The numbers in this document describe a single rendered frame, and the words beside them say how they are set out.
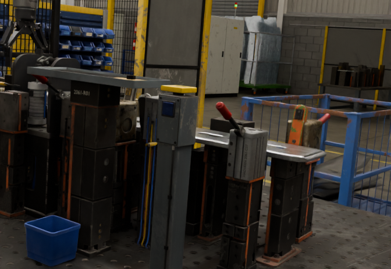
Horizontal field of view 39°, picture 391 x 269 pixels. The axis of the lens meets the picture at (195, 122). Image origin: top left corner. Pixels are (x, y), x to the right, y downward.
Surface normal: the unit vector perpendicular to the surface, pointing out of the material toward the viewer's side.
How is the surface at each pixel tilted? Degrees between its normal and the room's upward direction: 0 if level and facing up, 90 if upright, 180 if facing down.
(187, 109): 90
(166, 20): 91
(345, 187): 90
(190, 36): 91
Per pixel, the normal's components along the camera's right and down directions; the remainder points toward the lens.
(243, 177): -0.56, 0.07
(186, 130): 0.83, 0.14
